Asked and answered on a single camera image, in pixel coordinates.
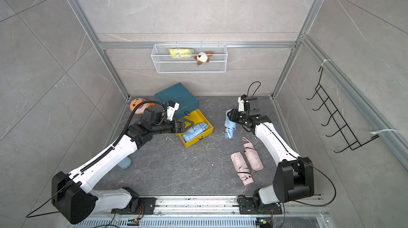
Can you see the black wire wall hook rack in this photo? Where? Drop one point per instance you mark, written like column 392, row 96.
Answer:
column 336, row 118

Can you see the metal base rail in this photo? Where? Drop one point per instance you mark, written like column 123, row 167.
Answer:
column 214, row 212

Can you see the white wire wall basket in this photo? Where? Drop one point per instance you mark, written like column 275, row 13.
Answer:
column 165, row 64

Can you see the orange shark plush toy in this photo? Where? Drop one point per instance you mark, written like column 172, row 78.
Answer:
column 141, row 103

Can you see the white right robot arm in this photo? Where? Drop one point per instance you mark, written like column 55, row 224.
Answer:
column 294, row 177

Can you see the blue umbrella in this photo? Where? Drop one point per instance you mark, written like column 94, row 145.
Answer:
column 195, row 131
column 230, row 126

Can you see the light blue cup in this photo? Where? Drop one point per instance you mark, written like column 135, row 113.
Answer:
column 125, row 163

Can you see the pink folded umbrella front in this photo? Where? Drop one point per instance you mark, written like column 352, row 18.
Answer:
column 241, row 168

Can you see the brown white plush dog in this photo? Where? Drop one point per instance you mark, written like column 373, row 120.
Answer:
column 203, row 57

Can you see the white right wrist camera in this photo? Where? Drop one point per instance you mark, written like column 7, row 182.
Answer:
column 241, row 101

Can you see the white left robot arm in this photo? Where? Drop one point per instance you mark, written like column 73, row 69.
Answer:
column 73, row 193

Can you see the pink folded umbrella rear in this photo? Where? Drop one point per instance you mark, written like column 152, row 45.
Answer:
column 252, row 155

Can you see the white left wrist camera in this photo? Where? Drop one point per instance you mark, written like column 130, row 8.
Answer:
column 171, row 108

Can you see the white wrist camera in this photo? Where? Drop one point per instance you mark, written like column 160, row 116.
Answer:
column 241, row 101
column 171, row 108

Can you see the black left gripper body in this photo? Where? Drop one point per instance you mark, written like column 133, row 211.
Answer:
column 166, row 127

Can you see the pink folded umbrella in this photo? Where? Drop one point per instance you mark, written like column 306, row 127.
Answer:
column 241, row 168
column 252, row 155

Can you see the teal and yellow drawer box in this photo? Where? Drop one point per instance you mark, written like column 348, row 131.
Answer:
column 189, row 108

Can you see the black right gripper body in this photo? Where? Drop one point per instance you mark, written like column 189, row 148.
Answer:
column 243, row 117

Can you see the yellow package in basket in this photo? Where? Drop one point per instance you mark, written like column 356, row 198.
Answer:
column 181, row 53

